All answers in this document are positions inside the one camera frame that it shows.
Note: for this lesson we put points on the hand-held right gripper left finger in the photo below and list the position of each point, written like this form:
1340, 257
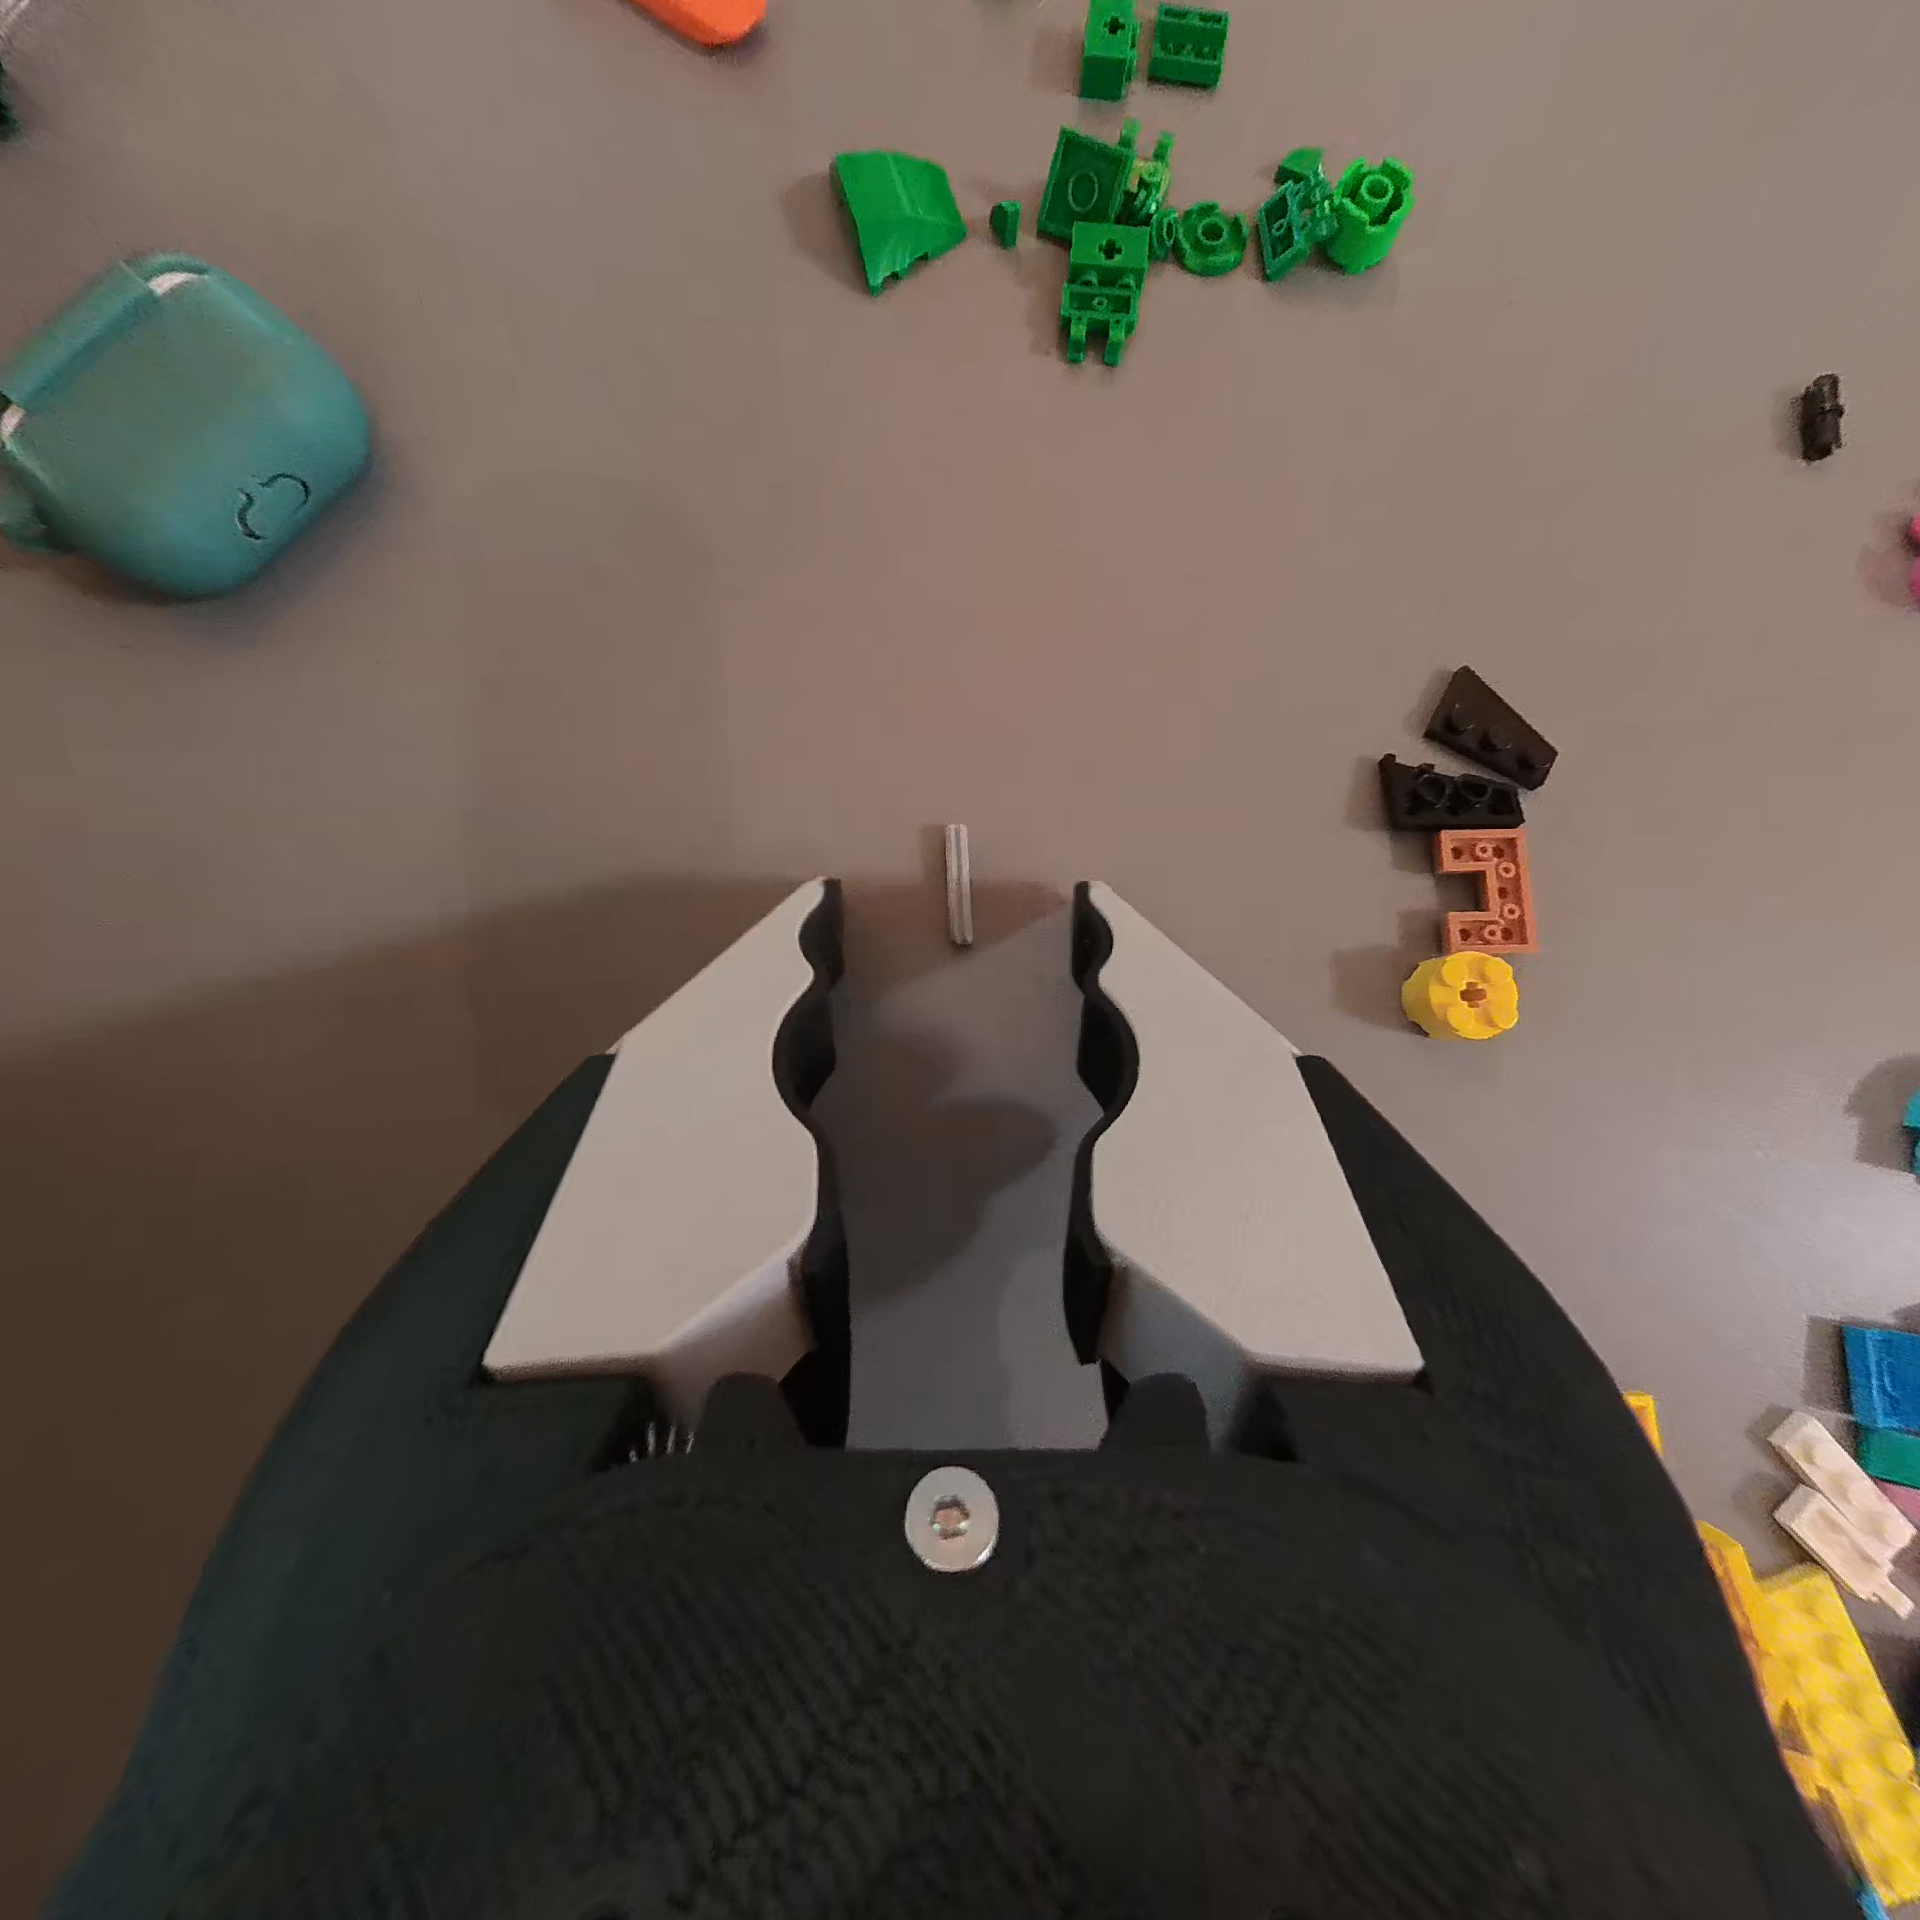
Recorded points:
660, 1200

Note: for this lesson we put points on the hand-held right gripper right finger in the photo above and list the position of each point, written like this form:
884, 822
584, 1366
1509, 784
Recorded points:
1260, 1200

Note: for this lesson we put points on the grey axle pin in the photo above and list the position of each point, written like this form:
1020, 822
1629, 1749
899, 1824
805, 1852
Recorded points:
960, 886

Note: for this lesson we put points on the grey desk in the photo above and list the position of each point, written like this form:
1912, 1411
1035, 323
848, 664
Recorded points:
600, 750

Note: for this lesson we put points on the yellow round brick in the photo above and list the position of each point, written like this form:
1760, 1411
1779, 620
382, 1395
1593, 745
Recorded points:
1458, 997

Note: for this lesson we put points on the brown angled plate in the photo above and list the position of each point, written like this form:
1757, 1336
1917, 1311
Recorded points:
1477, 855

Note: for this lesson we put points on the black wedge plate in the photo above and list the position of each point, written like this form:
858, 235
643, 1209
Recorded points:
1448, 797
1492, 728

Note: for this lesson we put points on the pile of colourful bricks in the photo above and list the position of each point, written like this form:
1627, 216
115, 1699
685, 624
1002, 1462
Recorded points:
1845, 1681

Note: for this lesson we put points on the teal earbuds case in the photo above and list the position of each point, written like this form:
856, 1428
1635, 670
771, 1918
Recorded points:
181, 435

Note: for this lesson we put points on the pink small brick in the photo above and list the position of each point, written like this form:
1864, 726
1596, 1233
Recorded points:
1913, 556

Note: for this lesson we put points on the black small connector piece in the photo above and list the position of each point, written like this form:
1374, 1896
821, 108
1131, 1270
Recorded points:
1820, 416

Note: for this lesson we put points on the pile of green bricks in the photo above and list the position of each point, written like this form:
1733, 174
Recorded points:
1102, 196

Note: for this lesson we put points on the orange brick separator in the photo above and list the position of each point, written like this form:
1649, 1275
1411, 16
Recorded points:
704, 15

